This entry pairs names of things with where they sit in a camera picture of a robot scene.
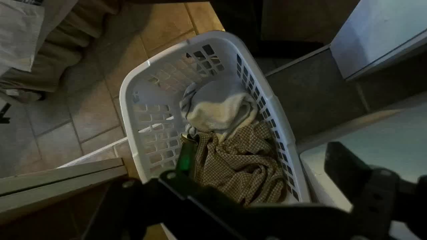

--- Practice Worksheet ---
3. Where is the white garment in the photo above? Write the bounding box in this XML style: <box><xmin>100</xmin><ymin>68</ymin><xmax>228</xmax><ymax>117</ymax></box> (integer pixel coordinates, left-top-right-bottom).
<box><xmin>0</xmin><ymin>0</ymin><xmax>47</xmax><ymax>74</ymax></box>

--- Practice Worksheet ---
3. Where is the white narrow door panel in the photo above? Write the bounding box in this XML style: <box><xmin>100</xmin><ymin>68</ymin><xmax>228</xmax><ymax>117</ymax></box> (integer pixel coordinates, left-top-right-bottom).
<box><xmin>297</xmin><ymin>100</ymin><xmax>427</xmax><ymax>240</ymax></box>

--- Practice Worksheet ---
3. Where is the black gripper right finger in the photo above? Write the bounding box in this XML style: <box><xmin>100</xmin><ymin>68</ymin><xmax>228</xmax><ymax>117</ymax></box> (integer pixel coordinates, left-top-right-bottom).
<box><xmin>323</xmin><ymin>140</ymin><xmax>402</xmax><ymax>224</ymax></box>

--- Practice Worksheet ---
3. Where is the checkered cloth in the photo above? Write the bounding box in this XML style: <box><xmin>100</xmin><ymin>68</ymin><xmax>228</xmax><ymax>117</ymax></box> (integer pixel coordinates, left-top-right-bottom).
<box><xmin>191</xmin><ymin>118</ymin><xmax>291</xmax><ymax>206</ymax></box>

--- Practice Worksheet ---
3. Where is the grey tall cabinet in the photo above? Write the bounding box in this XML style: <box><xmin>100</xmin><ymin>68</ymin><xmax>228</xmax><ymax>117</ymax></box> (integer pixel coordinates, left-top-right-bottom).
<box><xmin>330</xmin><ymin>0</ymin><xmax>427</xmax><ymax>82</ymax></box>

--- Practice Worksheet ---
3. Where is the beige garment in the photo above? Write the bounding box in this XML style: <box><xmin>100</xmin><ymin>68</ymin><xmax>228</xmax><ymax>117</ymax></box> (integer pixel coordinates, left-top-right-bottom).
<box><xmin>0</xmin><ymin>0</ymin><xmax>124</xmax><ymax>96</ymax></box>

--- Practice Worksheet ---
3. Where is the white plastic laundry basket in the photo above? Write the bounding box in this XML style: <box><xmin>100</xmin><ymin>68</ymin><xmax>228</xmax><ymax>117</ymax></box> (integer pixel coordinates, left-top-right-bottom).
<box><xmin>118</xmin><ymin>29</ymin><xmax>313</xmax><ymax>206</ymax></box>

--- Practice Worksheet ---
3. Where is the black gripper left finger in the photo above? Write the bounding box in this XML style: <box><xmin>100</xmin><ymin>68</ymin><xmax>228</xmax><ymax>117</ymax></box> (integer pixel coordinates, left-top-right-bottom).
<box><xmin>174</xmin><ymin>134</ymin><xmax>200</xmax><ymax>176</ymax></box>

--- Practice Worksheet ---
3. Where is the white cloth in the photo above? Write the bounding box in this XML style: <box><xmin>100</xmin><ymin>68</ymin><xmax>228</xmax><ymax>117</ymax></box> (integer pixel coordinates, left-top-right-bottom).
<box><xmin>179</xmin><ymin>78</ymin><xmax>260</xmax><ymax>134</ymax></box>

